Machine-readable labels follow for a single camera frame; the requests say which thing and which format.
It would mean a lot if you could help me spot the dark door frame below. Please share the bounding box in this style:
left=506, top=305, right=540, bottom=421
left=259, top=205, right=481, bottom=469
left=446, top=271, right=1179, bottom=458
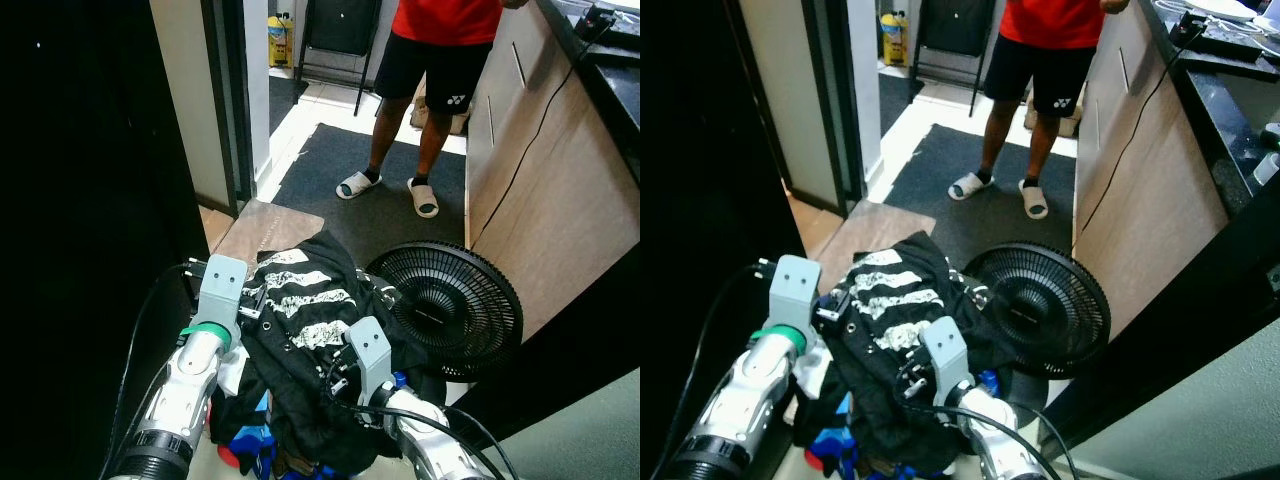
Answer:
left=738, top=0, right=884, bottom=218
left=150, top=0, right=272, bottom=218

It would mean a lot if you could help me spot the cardboard box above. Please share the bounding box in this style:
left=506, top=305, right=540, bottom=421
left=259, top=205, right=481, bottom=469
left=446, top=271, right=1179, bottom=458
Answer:
left=1022, top=88, right=1083, bottom=139
left=408, top=74, right=471, bottom=137

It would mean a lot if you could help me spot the yellow bottle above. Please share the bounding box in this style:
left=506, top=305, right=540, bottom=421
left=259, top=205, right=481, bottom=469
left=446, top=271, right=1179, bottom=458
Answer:
left=266, top=12, right=297, bottom=70
left=877, top=10, right=912, bottom=68

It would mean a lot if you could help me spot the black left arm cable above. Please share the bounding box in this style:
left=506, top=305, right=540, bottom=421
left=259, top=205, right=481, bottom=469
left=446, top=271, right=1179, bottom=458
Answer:
left=98, top=262, right=197, bottom=480
left=672, top=260, right=771, bottom=480

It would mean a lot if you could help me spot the black stone countertop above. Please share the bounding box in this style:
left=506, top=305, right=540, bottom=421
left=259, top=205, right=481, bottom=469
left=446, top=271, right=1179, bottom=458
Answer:
left=535, top=0, right=641, bottom=156
left=1138, top=0, right=1280, bottom=213

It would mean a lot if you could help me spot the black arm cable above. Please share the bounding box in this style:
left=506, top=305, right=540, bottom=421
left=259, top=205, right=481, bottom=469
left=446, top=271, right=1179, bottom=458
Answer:
left=358, top=400, right=523, bottom=480
left=98, top=262, right=197, bottom=480
left=930, top=400, right=1083, bottom=480
left=672, top=260, right=771, bottom=480

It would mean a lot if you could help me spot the brown doormat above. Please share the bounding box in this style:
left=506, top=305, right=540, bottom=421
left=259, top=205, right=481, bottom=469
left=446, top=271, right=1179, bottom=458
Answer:
left=804, top=199, right=927, bottom=269

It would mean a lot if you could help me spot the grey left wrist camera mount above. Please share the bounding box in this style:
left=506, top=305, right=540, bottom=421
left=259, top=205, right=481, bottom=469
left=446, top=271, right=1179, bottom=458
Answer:
left=767, top=254, right=822, bottom=332
left=196, top=254, right=249, bottom=332

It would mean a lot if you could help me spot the thin black power cable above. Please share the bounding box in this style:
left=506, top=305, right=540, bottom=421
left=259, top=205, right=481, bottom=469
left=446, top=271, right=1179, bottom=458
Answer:
left=469, top=18, right=613, bottom=247
left=1077, top=28, right=1203, bottom=237

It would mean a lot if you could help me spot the white plate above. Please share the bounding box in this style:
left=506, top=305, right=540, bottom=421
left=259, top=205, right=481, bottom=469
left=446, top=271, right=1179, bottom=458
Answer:
left=1192, top=0, right=1263, bottom=23

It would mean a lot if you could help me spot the black garment with white print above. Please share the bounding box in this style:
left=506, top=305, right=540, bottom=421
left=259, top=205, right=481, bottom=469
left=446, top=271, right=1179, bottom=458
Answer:
left=793, top=231, right=1004, bottom=475
left=212, top=231, right=426, bottom=475

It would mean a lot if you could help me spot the wooden kitchen cabinet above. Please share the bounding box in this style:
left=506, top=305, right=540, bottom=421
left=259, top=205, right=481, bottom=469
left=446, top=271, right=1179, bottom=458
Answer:
left=1071, top=0, right=1233, bottom=339
left=464, top=0, right=641, bottom=343

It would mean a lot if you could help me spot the person in red shirt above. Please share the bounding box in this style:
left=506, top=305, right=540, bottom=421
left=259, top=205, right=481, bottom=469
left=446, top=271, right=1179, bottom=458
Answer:
left=336, top=0, right=533, bottom=220
left=947, top=0, right=1133, bottom=221

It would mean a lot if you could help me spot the black folding chair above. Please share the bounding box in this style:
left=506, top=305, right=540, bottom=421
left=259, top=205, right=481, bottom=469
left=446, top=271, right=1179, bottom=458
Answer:
left=911, top=0, right=1002, bottom=117
left=296, top=0, right=384, bottom=117

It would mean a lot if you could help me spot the white cloth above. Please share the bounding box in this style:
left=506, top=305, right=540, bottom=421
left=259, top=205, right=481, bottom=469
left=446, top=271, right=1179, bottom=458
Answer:
left=213, top=344, right=249, bottom=399
left=790, top=344, right=825, bottom=401

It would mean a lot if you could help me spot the black floor mat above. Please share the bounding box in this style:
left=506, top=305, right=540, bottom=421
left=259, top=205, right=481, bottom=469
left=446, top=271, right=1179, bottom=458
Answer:
left=882, top=123, right=1080, bottom=267
left=271, top=123, right=469, bottom=267

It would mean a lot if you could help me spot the black countertop device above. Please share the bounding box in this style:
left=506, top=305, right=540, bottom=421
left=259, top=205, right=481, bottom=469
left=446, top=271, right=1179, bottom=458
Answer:
left=1176, top=8, right=1280, bottom=63
left=574, top=4, right=641, bottom=53

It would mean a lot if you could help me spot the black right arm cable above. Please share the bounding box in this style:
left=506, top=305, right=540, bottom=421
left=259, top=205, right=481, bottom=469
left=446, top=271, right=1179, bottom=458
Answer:
left=930, top=400, right=1083, bottom=480
left=358, top=400, right=523, bottom=480

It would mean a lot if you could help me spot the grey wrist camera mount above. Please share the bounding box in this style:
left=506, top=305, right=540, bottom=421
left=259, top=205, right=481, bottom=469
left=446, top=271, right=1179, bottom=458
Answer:
left=345, top=317, right=394, bottom=403
left=196, top=254, right=249, bottom=332
left=919, top=317, right=973, bottom=403
left=767, top=254, right=822, bottom=332

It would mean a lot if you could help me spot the black round fan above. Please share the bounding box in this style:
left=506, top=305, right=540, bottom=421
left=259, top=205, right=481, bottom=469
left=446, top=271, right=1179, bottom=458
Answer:
left=364, top=242, right=525, bottom=382
left=961, top=242, right=1112, bottom=380

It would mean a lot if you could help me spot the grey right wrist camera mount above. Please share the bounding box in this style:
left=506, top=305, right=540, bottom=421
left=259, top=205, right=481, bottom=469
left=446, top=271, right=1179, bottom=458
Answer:
left=919, top=317, right=973, bottom=403
left=345, top=317, right=394, bottom=403

